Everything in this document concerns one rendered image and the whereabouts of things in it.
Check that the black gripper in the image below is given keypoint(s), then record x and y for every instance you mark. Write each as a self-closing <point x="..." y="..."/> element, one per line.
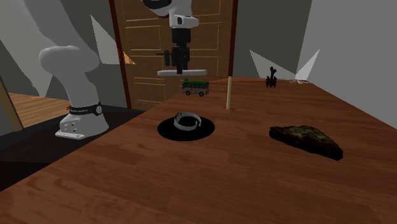
<point x="181" y="38"/>

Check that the small black figure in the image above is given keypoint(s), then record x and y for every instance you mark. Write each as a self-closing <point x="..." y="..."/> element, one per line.
<point x="271" y="81"/>

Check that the black robot stand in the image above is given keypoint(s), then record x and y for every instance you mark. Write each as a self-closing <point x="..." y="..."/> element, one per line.
<point x="31" y="145"/>

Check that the black round plate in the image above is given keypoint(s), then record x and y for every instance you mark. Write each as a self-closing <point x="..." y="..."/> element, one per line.
<point x="167" y="130"/>

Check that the pale yellow upright stick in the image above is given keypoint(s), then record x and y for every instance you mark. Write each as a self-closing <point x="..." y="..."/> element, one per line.
<point x="229" y="93"/>

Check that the green and beige toy bus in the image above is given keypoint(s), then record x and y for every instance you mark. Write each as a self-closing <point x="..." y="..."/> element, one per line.
<point x="195" y="87"/>

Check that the white round plate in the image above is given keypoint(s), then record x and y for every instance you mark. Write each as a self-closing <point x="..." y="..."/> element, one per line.
<point x="195" y="72"/>

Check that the grey wristwatch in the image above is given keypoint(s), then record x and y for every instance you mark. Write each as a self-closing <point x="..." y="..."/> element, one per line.
<point x="186" y="124"/>

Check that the brown wooden panel door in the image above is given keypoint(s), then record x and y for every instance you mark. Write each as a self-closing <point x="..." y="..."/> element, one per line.
<point x="142" y="37"/>

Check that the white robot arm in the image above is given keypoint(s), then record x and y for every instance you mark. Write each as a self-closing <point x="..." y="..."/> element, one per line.
<point x="77" y="80"/>

